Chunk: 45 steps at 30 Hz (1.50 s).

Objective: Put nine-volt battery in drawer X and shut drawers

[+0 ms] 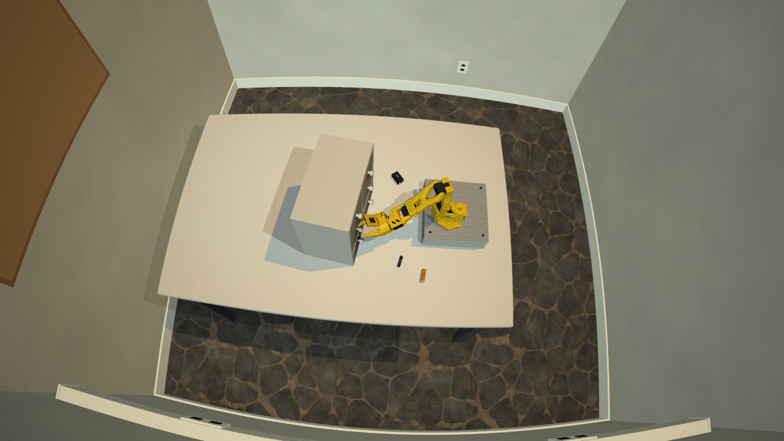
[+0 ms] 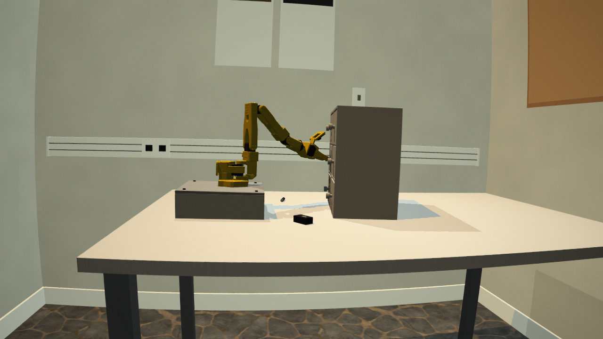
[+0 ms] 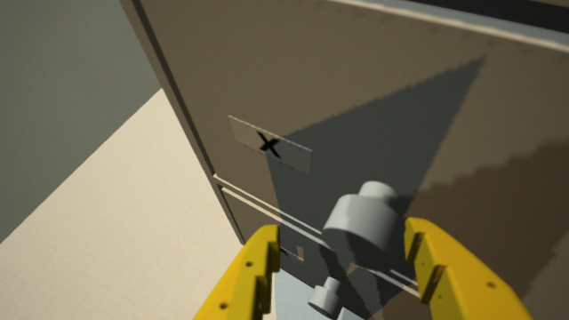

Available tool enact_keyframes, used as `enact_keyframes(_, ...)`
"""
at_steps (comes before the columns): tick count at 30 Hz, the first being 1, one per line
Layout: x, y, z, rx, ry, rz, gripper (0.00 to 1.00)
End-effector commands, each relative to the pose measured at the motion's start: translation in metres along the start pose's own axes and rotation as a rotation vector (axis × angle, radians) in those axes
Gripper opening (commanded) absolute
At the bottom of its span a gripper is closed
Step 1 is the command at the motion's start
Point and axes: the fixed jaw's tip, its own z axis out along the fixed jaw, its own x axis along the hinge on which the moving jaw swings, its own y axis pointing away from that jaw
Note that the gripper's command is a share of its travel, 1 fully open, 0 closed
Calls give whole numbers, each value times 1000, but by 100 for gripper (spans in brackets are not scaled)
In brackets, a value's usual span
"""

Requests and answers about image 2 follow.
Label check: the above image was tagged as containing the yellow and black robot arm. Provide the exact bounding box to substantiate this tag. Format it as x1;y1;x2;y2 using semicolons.
218;103;303;187

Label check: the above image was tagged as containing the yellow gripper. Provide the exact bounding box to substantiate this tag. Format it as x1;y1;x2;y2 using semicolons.
297;132;329;161

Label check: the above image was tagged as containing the dark brown chest of drawers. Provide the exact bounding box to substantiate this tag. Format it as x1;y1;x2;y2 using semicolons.
328;105;403;220

